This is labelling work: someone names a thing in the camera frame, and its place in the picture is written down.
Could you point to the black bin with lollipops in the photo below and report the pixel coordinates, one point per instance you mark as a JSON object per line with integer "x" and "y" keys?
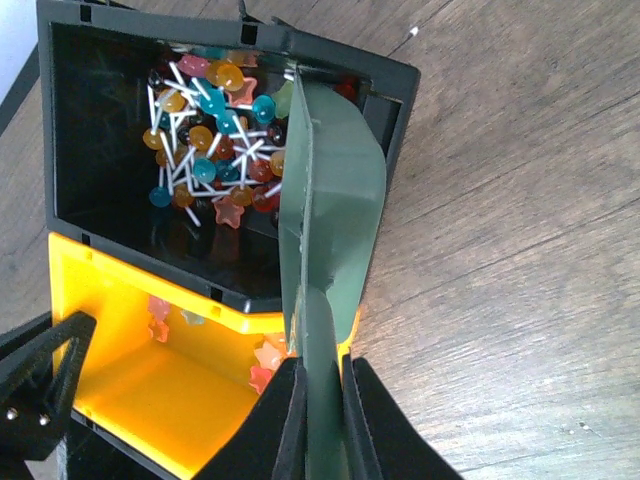
{"x": 97, "y": 62}

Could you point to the green slotted plastic scoop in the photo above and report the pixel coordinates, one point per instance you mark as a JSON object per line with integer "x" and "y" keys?
{"x": 332, "y": 196}

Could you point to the orange bin with gummies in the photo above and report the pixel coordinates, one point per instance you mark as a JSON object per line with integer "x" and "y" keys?
{"x": 170, "y": 373}

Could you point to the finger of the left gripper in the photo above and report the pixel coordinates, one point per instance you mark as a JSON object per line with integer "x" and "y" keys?
{"x": 41, "y": 363}

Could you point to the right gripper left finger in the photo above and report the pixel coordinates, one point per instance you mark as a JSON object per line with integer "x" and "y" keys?
{"x": 271, "y": 442}

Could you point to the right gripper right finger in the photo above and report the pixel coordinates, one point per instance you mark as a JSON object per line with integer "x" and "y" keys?
{"x": 380, "y": 441}

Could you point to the black bin with popsicle candies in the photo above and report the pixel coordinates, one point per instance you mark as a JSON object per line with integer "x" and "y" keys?
{"x": 87, "y": 451}

